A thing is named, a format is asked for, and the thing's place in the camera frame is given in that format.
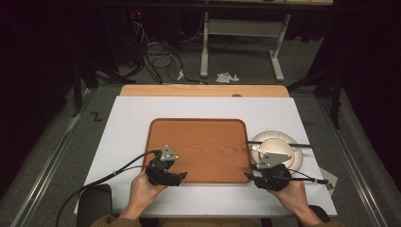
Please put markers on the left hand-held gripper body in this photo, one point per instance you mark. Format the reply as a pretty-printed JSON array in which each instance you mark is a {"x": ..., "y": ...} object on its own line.
[{"x": 159, "y": 175}]

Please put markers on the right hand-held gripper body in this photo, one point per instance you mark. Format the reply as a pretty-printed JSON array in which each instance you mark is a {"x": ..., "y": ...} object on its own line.
[{"x": 272, "y": 179}]

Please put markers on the person's left hand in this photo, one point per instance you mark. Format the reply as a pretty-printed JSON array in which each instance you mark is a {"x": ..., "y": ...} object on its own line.
[{"x": 142, "y": 194}]

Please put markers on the person's right hand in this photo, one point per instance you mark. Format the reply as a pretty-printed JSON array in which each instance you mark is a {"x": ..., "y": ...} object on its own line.
[{"x": 293, "y": 198}]

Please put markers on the white bowl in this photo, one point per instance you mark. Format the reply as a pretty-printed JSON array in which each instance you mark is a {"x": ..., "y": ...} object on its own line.
[{"x": 277, "y": 146}]

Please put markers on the brown wooden tray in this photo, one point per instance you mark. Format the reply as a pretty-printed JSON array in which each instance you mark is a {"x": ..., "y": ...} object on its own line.
[{"x": 201, "y": 148}]

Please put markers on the white round plate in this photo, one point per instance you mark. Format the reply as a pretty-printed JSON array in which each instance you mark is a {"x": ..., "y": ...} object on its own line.
[{"x": 298, "y": 157}]

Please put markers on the black chopsticks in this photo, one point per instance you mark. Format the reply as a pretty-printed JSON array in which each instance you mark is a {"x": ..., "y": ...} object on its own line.
[{"x": 299, "y": 145}]

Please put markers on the grey paper tag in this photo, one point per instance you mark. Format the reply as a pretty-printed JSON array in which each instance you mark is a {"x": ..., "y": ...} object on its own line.
[{"x": 331, "y": 178}]

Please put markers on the white table board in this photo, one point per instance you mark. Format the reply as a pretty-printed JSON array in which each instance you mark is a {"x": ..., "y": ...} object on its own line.
[{"x": 132, "y": 119}]

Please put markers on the black chair seat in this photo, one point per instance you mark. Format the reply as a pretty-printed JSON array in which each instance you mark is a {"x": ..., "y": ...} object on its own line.
[{"x": 94, "y": 205}]

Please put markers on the dark round table grommet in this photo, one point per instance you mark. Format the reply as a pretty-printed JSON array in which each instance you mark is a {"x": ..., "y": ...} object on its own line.
[{"x": 236, "y": 95}]

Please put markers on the light wooden table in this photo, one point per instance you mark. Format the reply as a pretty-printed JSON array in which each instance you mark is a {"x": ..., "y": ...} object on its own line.
[{"x": 189, "y": 90}]

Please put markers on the crumpled white paper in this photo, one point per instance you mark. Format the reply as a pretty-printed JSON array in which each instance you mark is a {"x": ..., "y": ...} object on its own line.
[{"x": 225, "y": 77}]

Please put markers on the small white paper scrap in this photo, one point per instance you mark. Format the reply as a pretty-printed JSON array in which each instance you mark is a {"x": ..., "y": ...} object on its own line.
[{"x": 181, "y": 75}]

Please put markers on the black metal stand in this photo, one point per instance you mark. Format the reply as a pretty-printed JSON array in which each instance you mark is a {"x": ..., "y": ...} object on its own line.
[
  {"x": 78, "y": 88},
  {"x": 337, "y": 94}
]

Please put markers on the metal floor rail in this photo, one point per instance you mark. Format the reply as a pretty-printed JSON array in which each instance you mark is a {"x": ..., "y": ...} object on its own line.
[
  {"x": 47, "y": 164},
  {"x": 350, "y": 157}
]

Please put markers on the white metal desk frame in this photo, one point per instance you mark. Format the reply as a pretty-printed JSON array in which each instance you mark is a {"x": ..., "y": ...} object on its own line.
[{"x": 242, "y": 28}]

